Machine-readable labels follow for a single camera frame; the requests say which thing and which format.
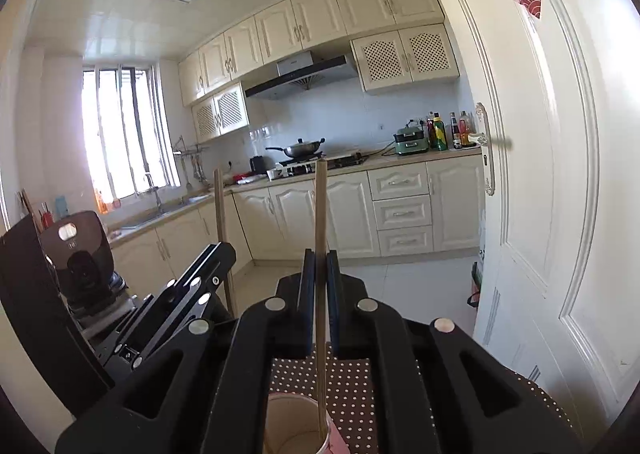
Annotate black gas stove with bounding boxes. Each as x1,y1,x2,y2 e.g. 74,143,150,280
276,149,371,176

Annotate cream lower cabinets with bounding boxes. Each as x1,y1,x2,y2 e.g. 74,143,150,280
111,152,484,296

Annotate pink cylindrical cup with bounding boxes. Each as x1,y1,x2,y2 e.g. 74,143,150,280
262,392,349,454

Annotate black wok with lid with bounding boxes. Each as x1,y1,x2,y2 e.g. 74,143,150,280
267,138,326,159

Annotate kitchen window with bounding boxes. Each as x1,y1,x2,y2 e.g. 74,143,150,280
81,66,180,214

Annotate cream upper cabinets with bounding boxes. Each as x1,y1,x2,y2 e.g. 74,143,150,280
178,0,459,143

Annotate white panel door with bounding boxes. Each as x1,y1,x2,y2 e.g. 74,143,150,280
441,0,639,444

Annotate silver door handle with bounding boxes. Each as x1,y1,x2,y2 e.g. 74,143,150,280
469,102,512,196

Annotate wooden chopstick eight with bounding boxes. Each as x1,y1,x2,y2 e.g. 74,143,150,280
314,159,328,444

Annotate wall utensil rack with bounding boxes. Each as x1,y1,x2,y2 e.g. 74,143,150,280
171,136,212,193

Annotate black range hood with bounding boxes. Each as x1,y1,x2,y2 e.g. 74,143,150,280
244,55,358,100

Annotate cream cabinets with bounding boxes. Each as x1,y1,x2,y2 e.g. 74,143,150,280
111,152,484,296
178,0,459,143

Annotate chrome sink faucet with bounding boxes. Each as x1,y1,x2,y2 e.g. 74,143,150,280
145,171,164,215

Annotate green yellow bottle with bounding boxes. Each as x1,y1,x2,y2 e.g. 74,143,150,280
433,112,448,151

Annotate red label bottle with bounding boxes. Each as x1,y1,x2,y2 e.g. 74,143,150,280
458,110,473,147

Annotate dark sauce bottle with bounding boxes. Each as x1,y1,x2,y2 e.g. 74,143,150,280
449,112,462,149

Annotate green electric cooker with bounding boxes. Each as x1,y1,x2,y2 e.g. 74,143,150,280
394,119,430,156

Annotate black air fryer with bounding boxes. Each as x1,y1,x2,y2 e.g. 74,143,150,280
40,211,126,320

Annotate brown polka dot tablecloth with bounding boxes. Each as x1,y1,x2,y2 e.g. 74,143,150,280
266,346,582,453

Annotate wooden chopstick one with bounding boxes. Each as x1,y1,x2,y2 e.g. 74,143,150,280
213,167,238,318

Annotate black electric kettle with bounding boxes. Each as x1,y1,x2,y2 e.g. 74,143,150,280
250,155,268,175

